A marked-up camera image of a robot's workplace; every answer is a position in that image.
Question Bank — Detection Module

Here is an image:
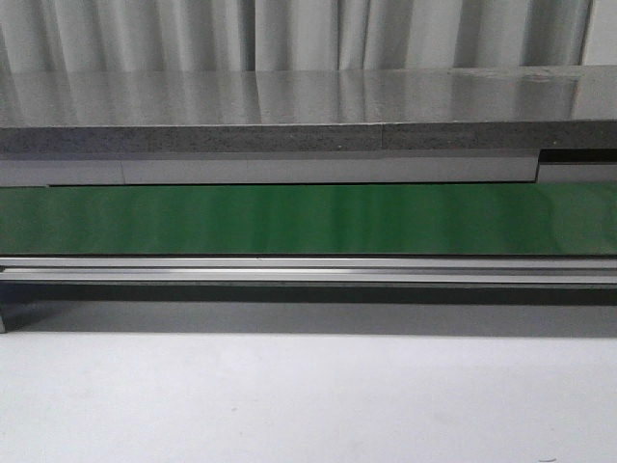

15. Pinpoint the grey stone slab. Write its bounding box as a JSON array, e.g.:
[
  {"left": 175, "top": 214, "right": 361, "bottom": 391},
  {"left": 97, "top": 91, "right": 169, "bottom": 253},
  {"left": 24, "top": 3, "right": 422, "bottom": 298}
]
[{"left": 1, "top": 66, "right": 616, "bottom": 155}]

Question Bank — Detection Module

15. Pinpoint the green conveyor belt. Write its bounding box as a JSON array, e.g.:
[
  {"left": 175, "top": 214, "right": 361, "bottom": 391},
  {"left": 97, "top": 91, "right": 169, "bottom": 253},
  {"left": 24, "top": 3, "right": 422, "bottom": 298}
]
[{"left": 1, "top": 183, "right": 616, "bottom": 256}]

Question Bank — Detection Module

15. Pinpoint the grey pleated curtain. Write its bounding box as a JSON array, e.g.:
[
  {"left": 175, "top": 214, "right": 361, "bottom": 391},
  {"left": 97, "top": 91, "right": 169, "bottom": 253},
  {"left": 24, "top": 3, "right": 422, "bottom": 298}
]
[{"left": 1, "top": 1, "right": 592, "bottom": 73}]

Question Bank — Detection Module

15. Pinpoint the aluminium conveyor front rail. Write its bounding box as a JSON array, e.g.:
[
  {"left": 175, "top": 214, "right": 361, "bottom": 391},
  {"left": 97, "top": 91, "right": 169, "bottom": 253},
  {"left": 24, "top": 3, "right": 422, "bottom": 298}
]
[{"left": 1, "top": 257, "right": 616, "bottom": 286}]

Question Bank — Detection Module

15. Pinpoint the grey conveyor back rail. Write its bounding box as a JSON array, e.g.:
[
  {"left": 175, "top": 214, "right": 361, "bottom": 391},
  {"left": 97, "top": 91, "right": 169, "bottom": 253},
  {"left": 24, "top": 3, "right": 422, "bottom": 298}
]
[{"left": 1, "top": 149, "right": 616, "bottom": 187}]

